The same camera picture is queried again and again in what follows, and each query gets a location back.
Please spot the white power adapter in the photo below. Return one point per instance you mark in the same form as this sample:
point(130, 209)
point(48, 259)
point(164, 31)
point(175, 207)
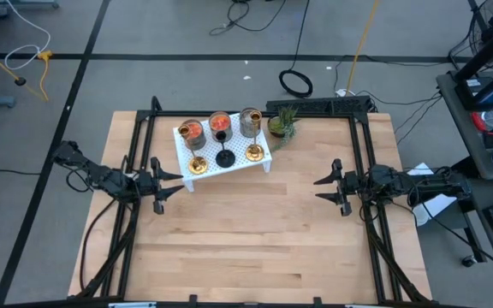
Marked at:
point(343, 92)

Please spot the silver metal can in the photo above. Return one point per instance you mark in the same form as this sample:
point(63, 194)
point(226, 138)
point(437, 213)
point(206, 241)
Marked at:
point(197, 136)

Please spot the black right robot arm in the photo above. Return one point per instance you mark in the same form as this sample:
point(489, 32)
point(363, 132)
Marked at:
point(417, 186)

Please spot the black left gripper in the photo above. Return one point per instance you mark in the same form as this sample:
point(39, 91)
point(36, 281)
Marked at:
point(147, 185)

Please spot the white perforated metal shelf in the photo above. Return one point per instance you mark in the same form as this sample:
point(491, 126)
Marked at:
point(238, 164)

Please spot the black aluminium table frame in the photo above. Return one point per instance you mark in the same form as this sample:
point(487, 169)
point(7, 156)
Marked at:
point(161, 114)

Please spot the black candlestick holder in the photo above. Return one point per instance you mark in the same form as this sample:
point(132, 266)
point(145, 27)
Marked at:
point(225, 158)

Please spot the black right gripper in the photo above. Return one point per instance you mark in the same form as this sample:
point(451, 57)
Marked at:
point(349, 185)

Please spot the potted green succulent plant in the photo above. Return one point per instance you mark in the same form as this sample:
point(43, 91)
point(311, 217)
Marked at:
point(281, 126)

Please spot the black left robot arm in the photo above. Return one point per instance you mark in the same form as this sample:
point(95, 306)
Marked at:
point(101, 177)

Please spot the white paper sheet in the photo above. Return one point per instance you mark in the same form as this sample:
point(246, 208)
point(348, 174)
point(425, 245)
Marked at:
point(422, 171)

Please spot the silver glass jar grey candle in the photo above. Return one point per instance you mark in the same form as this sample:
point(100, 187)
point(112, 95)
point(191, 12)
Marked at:
point(246, 126)

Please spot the silver glass jar orange candle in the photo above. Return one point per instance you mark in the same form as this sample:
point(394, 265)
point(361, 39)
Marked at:
point(221, 123)

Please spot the gold candlestick holder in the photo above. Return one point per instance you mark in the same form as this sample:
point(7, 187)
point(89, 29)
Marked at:
point(254, 152)
point(198, 165)

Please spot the grey equipment cart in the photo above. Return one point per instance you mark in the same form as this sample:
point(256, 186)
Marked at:
point(456, 115)

